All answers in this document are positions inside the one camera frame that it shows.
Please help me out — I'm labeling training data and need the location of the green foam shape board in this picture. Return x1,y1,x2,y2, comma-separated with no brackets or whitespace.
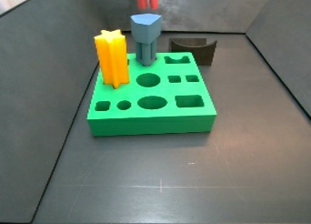
88,52,216,137

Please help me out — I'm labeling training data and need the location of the black curved holder stand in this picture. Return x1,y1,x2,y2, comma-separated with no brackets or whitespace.
169,38,217,66

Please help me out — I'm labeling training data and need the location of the yellow star peg block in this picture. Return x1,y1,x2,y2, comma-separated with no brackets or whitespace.
93,29,129,89

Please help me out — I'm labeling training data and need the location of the blue hexagon peg block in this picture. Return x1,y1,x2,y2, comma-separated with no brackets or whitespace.
129,14,161,66

